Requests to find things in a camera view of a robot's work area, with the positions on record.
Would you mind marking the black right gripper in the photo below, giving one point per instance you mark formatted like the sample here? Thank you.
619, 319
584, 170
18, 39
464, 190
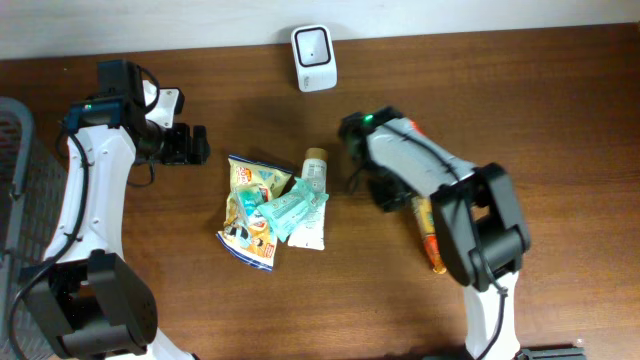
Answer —
386, 192

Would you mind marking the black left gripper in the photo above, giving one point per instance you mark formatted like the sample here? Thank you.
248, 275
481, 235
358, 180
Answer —
176, 143

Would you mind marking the orange spaghetti packet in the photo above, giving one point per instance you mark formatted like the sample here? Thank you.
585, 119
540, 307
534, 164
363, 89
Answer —
422, 211

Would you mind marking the white tube tan cap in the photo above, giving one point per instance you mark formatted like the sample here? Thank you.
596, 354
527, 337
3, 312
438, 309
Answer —
310, 233

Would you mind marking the teal sachet packet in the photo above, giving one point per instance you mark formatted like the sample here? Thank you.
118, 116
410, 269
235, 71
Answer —
287, 212

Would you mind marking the yellow snack bag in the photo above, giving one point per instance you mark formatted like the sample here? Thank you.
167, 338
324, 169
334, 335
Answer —
254, 245

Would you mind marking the small teal packet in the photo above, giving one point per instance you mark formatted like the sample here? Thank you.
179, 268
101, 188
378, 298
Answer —
248, 198

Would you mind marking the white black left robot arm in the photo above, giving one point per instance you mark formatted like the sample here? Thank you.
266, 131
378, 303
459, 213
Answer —
66, 290

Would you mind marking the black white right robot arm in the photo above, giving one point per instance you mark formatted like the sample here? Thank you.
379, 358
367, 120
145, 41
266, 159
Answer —
479, 226

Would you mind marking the white barcode scanner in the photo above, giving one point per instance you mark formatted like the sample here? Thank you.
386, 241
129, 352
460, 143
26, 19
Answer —
314, 57

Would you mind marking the grey plastic mesh basket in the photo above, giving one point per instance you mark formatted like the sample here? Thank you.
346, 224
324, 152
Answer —
32, 186

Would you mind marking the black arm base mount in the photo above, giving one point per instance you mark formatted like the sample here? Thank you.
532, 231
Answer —
536, 353

